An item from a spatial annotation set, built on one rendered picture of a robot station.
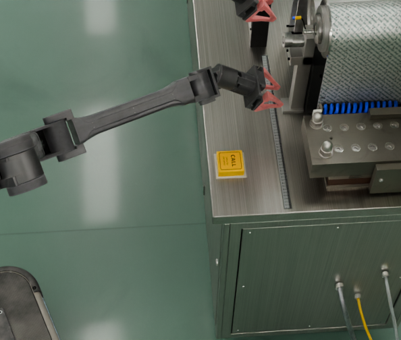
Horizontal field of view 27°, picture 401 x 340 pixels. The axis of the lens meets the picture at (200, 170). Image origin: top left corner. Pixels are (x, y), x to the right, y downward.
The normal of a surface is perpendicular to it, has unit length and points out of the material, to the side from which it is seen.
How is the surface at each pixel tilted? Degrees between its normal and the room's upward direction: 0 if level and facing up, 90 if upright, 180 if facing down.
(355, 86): 90
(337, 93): 90
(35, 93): 0
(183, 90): 41
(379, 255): 90
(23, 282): 0
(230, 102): 0
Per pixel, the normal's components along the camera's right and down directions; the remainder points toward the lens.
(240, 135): 0.01, -0.57
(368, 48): 0.07, 0.82
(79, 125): 0.38, 0.02
